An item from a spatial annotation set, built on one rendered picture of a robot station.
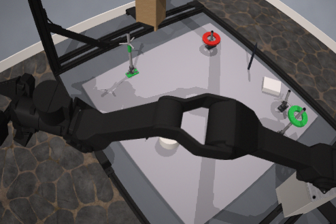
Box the beige cylinder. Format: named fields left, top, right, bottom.
left=159, top=138, right=180, bottom=150

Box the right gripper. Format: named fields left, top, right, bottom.
left=0, top=73, right=39, bottom=146

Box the grey post with crossbar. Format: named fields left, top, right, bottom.
left=277, top=108, right=306, bottom=135

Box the red ring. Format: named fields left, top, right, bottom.
left=203, top=32, right=220, bottom=46

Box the green split ring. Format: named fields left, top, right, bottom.
left=288, top=106, right=307, bottom=127

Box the white rectangular block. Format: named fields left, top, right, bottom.
left=262, top=77, right=281, bottom=96

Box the grey post with green foot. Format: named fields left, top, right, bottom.
left=119, top=31, right=139, bottom=78

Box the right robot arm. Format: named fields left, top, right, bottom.
left=33, top=80, right=336, bottom=194

